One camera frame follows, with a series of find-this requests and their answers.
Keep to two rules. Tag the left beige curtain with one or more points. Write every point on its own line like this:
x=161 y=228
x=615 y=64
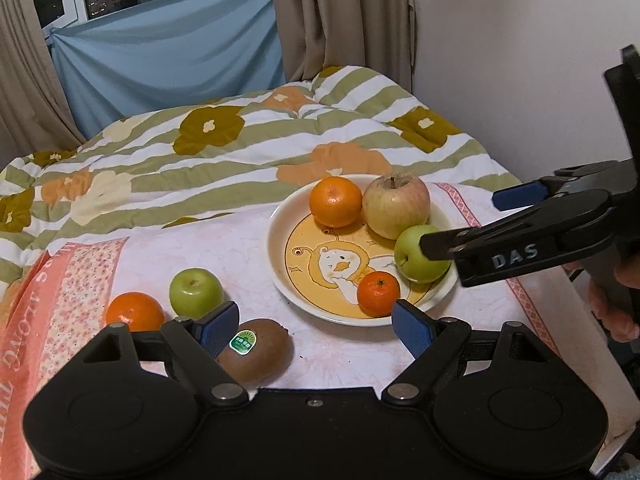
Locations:
x=35 y=115

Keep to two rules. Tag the blue hanging cloth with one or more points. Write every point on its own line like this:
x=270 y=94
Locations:
x=166 y=53

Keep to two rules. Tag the person's right hand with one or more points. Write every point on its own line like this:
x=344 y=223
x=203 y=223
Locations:
x=617 y=322

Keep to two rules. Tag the right beige curtain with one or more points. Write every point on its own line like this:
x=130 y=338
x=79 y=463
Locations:
x=318 y=34

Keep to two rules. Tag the small mandarin orange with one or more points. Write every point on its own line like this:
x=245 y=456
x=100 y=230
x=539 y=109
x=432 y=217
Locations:
x=377 y=293

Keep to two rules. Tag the orange on plate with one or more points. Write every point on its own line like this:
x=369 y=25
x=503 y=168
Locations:
x=335 y=202

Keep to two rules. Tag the brown kiwi with sticker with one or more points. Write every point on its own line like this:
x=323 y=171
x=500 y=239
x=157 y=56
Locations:
x=258 y=353

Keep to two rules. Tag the pink floral cloth mat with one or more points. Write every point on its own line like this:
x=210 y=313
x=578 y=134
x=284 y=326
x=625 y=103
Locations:
x=60 y=307

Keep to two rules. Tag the large green apple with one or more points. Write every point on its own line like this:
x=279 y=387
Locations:
x=409 y=258

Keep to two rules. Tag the beige curtain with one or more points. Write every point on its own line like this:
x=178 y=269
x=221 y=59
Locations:
x=35 y=115
x=318 y=34

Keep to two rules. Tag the small green apple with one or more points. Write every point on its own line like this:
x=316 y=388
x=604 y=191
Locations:
x=195 y=292

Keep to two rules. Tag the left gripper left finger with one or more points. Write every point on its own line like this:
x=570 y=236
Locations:
x=194 y=347

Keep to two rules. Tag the green striped floral duvet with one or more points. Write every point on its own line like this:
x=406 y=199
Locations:
x=161 y=169

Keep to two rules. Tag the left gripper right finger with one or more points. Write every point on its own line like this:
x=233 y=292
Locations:
x=435 y=346

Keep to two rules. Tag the cream duck print plate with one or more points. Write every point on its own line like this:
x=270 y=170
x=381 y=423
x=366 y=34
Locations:
x=319 y=269

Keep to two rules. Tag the large orange on cloth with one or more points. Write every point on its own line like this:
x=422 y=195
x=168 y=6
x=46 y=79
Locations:
x=139 y=311

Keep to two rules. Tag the large yellow red apple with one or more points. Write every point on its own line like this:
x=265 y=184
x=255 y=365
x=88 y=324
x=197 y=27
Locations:
x=391 y=204

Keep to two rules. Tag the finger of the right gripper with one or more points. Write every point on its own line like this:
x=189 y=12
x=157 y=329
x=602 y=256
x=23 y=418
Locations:
x=550 y=187
x=554 y=232

